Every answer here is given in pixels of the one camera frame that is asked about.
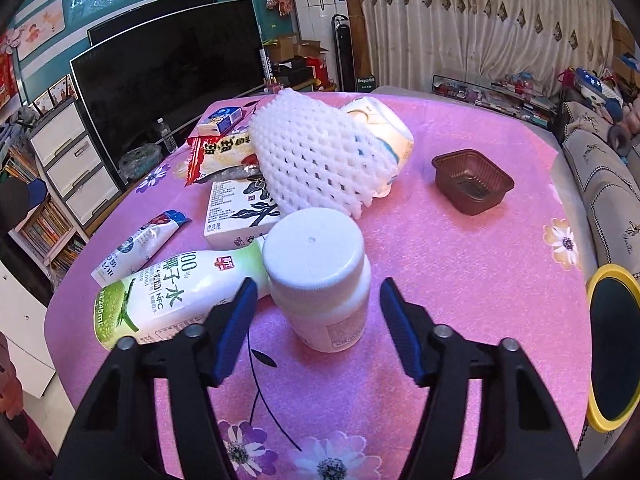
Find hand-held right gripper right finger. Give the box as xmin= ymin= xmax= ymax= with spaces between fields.
xmin=379 ymin=277 xmax=583 ymax=480

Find red snack packet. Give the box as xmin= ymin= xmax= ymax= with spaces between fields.
xmin=185 ymin=132 xmax=263 ymax=187

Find yellow rimmed trash bin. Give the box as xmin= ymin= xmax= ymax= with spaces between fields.
xmin=585 ymin=263 xmax=640 ymax=433

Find white box with black flower print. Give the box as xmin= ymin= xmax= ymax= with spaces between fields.
xmin=203 ymin=174 xmax=282 ymax=249

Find beige patterned curtain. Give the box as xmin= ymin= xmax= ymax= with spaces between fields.
xmin=350 ymin=0 xmax=618 ymax=106

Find white foam fruit net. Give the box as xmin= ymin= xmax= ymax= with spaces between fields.
xmin=248 ymin=87 xmax=396 ymax=219

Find pink flowered table cover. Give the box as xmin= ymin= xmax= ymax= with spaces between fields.
xmin=44 ymin=91 xmax=588 ymax=480

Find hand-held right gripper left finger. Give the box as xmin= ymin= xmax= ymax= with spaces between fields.
xmin=52 ymin=276 xmax=259 ymax=480

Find black tower fan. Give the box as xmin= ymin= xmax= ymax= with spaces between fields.
xmin=331 ymin=14 xmax=358 ymax=92

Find red wall poster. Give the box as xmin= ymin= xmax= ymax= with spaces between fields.
xmin=0 ymin=30 xmax=21 ymax=111

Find beige covered sofa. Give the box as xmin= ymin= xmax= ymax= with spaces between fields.
xmin=550 ymin=100 xmax=640 ymax=281

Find clear water bottle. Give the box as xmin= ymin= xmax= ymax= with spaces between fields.
xmin=156 ymin=118 xmax=177 ymax=155

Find white cartoon wall poster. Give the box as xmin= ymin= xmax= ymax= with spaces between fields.
xmin=15 ymin=0 xmax=66 ymax=61

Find row of plush toys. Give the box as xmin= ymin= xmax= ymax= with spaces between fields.
xmin=557 ymin=65 xmax=640 ymax=133

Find large black television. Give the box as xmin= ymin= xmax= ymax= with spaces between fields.
xmin=69 ymin=0 xmax=266 ymax=176

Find brown plastic tray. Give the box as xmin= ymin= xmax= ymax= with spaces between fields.
xmin=431 ymin=148 xmax=515 ymax=216

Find white green drink bottle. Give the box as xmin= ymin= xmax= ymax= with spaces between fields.
xmin=93 ymin=236 xmax=273 ymax=352

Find blue white tissue pack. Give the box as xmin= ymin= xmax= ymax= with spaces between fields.
xmin=196 ymin=106 xmax=244 ymax=137

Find white pill bottle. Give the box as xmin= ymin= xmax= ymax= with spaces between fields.
xmin=262 ymin=208 xmax=372 ymax=353

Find white paper cup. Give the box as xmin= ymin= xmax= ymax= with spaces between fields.
xmin=340 ymin=99 xmax=415 ymax=197

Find glass coffee table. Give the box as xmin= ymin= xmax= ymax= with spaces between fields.
xmin=431 ymin=74 xmax=556 ymax=128

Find row of photo frames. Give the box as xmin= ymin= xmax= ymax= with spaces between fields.
xmin=32 ymin=75 xmax=76 ymax=113

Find stacked closed cardboard boxes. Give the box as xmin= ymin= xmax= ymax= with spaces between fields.
xmin=611 ymin=20 xmax=640 ymax=76

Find white drawer unit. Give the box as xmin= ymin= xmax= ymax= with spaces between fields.
xmin=27 ymin=95 xmax=121 ymax=226

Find white blue sachet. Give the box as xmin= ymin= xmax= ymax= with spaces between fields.
xmin=90 ymin=210 xmax=193 ymax=288

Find pile of open cardboard boxes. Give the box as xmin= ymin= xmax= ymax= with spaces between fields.
xmin=262 ymin=35 xmax=331 ymax=93

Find bookshelf with books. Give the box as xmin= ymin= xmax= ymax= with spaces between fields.
xmin=0 ymin=145 xmax=88 ymax=273

